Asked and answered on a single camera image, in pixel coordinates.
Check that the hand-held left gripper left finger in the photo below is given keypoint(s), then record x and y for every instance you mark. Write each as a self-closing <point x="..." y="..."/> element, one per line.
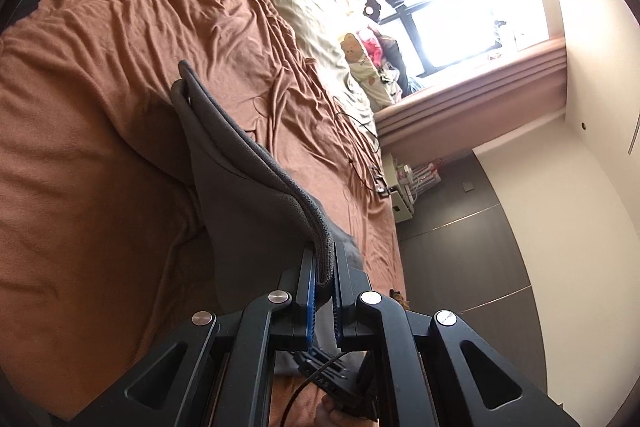
<point x="310" y="307"/>

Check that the pink curtain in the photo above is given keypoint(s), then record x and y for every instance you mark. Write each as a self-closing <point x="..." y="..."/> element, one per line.
<point x="475" y="107"/>

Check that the grey t-shirt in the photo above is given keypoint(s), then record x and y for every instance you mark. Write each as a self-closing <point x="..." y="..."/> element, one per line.
<point x="240" y="207"/>

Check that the white bedside cabinet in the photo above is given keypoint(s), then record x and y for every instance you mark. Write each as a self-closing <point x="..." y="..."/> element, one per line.
<point x="402" y="207"/>

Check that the black charger device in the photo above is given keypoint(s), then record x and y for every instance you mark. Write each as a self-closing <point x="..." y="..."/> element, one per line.
<point x="381" y="188"/>

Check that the person's right hand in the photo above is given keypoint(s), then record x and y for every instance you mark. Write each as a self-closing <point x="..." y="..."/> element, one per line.
<point x="335" y="418"/>

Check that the tan fleece cloth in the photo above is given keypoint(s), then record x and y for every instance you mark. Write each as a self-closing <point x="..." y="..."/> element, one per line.
<point x="398" y="298"/>

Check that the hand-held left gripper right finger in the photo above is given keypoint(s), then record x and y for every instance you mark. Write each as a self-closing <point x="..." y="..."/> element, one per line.
<point x="340" y="307"/>

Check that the black white plush toy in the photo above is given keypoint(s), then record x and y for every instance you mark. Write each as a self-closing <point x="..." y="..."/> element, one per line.
<point x="369" y="4"/>

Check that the wall switch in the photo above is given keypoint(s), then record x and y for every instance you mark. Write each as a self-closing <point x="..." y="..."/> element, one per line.
<point x="469" y="187"/>

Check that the cream bear print pillow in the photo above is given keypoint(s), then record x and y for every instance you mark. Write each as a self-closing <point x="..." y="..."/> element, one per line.
<point x="370" y="77"/>

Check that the cream bed sheet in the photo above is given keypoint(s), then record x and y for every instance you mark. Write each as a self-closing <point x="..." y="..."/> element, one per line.
<point x="300" y="7"/>

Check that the brown bed blanket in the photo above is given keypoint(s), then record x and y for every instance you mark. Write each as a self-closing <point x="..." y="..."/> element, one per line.
<point x="100" y="157"/>

